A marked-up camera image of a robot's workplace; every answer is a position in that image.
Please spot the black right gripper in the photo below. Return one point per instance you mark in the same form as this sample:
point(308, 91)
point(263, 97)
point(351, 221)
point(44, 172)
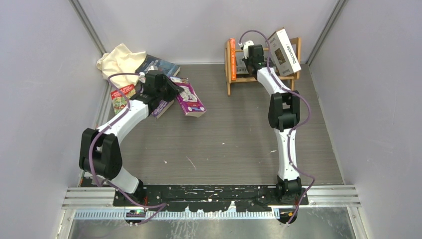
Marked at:
point(246, 59)

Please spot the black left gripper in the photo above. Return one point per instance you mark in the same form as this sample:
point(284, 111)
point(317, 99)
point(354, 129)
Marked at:
point(174, 89)

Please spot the dark blue book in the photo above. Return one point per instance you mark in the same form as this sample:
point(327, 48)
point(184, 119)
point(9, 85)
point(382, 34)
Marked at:
point(154, 63)

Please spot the purple cartoon book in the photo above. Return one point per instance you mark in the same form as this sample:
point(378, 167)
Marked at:
point(190, 103)

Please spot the white Decorate book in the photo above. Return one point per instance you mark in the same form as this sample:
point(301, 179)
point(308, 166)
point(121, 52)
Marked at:
point(283, 54)

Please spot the orange treehouse book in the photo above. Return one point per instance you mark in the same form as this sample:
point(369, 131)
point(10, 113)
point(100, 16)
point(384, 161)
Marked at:
point(232, 59)

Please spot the wooden book rack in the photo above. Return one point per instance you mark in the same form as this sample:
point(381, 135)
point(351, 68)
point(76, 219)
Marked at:
point(296, 42)

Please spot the grey ianra book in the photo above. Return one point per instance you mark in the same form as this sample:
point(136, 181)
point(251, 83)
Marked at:
point(241, 69)

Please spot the purple yellow treehouse book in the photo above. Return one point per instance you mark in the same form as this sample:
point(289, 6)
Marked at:
point(160, 110)

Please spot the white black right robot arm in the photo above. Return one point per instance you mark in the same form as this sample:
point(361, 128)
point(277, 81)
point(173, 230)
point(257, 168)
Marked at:
point(283, 117)

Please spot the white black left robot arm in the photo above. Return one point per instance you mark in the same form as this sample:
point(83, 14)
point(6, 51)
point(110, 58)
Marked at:
point(100, 153)

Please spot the red treehouse book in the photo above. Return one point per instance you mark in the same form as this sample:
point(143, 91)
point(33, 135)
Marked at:
point(118, 101)

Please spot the cream cloth bag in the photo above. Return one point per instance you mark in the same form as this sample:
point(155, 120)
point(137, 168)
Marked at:
point(121, 60)

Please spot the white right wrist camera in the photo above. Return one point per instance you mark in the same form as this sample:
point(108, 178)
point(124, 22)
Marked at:
point(245, 45)

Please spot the black mounting base plate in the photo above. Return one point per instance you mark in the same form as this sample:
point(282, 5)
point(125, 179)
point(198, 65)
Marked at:
point(221, 198)

